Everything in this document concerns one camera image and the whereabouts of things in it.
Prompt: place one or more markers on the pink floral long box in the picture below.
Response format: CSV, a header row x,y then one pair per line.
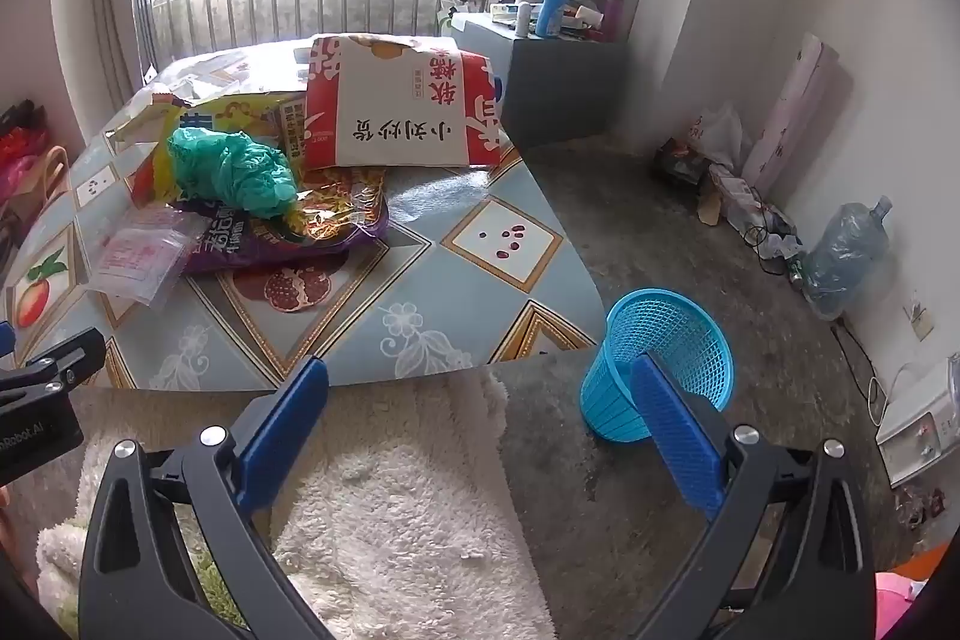
x,y
795,108

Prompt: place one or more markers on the pile of colourful bags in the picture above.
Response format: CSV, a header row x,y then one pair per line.
x,y
19,149

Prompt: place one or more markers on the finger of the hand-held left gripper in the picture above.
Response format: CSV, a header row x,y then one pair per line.
x,y
67,359

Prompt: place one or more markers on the large water jug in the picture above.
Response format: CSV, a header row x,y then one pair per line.
x,y
847,257

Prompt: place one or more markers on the white electric appliance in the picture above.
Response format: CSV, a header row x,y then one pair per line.
x,y
915,422

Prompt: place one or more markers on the cardboard pieces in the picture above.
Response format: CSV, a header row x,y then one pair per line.
x,y
724,197

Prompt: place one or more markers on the white fluffy blanket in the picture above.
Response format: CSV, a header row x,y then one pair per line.
x,y
397,520

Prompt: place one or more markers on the dark snack bag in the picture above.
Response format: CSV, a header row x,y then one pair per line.
x,y
679,164

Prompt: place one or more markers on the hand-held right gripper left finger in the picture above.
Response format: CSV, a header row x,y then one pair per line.
x,y
289,419

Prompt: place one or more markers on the purple snack packet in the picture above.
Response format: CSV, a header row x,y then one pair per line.
x,y
330,220

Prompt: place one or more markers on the pink plastic cup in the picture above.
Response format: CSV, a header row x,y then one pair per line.
x,y
613,19

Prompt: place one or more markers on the balcony railing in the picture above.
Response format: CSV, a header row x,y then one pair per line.
x,y
300,3

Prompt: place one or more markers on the white plastic bag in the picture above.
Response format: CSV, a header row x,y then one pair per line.
x,y
724,134

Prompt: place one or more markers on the grey cabinet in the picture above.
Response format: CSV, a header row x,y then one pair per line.
x,y
562,85

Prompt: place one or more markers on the clear plastic packet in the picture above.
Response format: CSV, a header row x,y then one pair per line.
x,y
139,254

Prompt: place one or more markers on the blue bottle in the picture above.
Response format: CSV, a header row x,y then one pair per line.
x,y
553,10

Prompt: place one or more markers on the green plastic bag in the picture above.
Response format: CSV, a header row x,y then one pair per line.
x,y
232,171

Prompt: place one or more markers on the white paper cup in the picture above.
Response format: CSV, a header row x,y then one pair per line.
x,y
590,14

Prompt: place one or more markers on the yellow snack bag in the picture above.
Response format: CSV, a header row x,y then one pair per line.
x,y
240,115

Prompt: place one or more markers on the green white shopping bag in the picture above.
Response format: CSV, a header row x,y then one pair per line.
x,y
446,21

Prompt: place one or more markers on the pink cloth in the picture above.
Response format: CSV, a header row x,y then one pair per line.
x,y
896,606

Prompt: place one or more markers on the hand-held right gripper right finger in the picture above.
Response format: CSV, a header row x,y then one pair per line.
x,y
675,434

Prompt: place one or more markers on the small white bottle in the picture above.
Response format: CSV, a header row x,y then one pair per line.
x,y
523,21

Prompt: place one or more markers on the red white snack bag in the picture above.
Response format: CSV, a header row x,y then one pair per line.
x,y
390,108

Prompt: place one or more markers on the blue mesh wastebasket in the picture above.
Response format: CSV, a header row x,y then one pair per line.
x,y
622,347

